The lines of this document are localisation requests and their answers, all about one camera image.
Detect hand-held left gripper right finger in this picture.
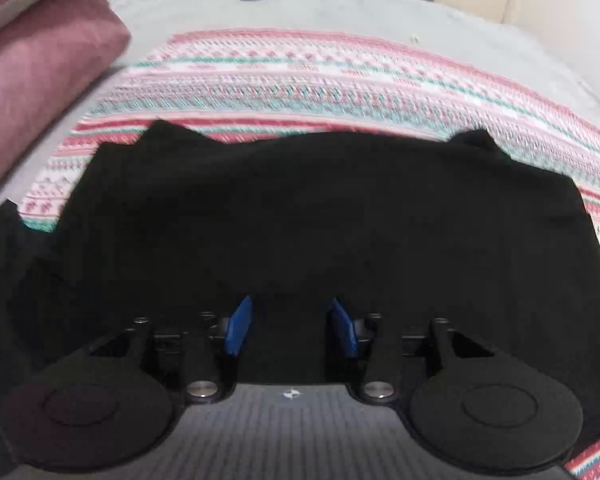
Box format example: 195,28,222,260
329,297,498,405

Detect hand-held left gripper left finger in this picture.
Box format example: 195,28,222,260
87,295,255,405

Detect black pants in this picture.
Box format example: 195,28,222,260
0,119,600,463

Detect red green patterned blanket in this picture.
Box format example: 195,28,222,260
20,29,600,480

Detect large pink pillow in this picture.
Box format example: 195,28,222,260
0,0,133,206

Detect grey bed cover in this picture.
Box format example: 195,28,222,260
0,0,600,221

